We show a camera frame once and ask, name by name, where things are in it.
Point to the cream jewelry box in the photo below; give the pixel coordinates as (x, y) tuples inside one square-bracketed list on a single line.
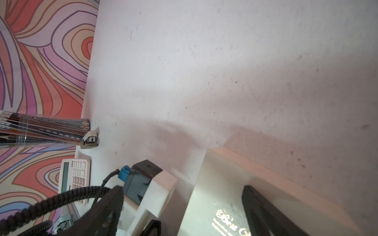
[(216, 209)]

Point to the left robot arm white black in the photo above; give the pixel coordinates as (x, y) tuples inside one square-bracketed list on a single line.
[(19, 219)]

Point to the clear cup of pens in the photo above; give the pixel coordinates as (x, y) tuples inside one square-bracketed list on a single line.
[(22, 130)]

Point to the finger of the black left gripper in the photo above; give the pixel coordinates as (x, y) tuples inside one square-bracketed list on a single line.
[(152, 229)]

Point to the white desk calculator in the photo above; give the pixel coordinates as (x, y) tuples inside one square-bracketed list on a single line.
[(74, 173)]

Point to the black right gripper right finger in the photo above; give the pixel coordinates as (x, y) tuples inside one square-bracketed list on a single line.
[(264, 219)]

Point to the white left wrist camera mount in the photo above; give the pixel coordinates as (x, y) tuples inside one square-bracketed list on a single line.
[(147, 191)]

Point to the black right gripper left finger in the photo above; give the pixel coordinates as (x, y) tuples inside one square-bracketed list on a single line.
[(102, 218)]

